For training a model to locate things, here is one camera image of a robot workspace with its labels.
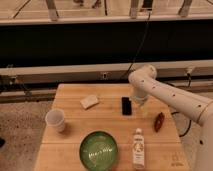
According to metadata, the black eraser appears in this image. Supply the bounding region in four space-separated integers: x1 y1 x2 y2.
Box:
122 97 132 115

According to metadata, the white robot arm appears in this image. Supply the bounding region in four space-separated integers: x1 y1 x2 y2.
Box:
128 65 213 171

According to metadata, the white sponge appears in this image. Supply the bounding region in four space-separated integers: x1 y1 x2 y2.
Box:
80 95 99 109

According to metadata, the red brown small object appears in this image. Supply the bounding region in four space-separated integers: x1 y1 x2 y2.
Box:
154 113 165 132

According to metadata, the clear plastic bottle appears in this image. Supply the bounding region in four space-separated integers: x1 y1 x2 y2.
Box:
132 128 145 170

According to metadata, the green glass bowl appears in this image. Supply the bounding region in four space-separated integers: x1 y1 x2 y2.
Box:
79 131 118 171

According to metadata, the white plastic cup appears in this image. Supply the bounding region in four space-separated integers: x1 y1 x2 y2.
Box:
45 108 65 132

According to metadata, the black floor cable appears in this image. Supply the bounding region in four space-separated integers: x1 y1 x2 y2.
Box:
171 111 193 138

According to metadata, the black hanging cable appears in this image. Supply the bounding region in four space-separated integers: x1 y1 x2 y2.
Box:
119 12 152 81

